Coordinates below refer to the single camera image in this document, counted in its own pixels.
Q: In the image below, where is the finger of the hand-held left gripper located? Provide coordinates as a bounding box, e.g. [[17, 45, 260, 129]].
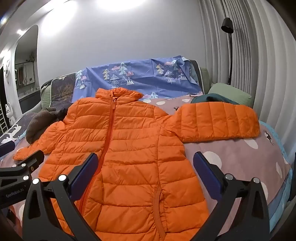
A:
[[14, 150, 45, 174], [0, 141, 16, 158]]

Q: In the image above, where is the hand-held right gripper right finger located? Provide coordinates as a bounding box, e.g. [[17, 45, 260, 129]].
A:
[[193, 152, 271, 241]]

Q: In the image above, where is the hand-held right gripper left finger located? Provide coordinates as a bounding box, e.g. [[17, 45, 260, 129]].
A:
[[22, 152, 100, 241]]

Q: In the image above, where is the orange puffer jacket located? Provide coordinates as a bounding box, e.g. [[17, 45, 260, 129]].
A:
[[13, 88, 260, 241]]

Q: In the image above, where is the white rack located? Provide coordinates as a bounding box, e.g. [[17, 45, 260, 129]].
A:
[[0, 104, 7, 135]]

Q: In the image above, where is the white bunny figure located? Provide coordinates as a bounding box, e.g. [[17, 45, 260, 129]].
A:
[[5, 103, 16, 127]]

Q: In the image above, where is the brown plush garment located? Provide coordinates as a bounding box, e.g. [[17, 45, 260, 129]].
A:
[[25, 107, 59, 144]]

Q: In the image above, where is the black garment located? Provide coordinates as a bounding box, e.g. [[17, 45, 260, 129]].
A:
[[57, 108, 70, 122]]

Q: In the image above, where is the teal garment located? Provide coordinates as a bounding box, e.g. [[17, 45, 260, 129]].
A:
[[191, 93, 241, 105]]

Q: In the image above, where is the green pillow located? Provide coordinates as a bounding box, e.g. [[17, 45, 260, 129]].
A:
[[207, 83, 252, 108]]

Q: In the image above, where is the blue tree-print bedsheet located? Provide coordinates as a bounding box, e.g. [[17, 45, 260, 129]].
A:
[[72, 55, 204, 102]]

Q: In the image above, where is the white pleated curtain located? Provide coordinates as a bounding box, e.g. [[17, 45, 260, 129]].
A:
[[199, 0, 296, 163]]

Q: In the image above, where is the black floor lamp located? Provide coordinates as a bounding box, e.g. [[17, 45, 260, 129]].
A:
[[221, 17, 234, 86]]

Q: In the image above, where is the ceiling light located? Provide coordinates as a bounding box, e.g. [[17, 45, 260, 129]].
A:
[[95, 0, 139, 12]]

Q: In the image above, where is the arched wall mirror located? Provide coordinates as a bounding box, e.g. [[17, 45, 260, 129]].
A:
[[14, 24, 41, 114]]

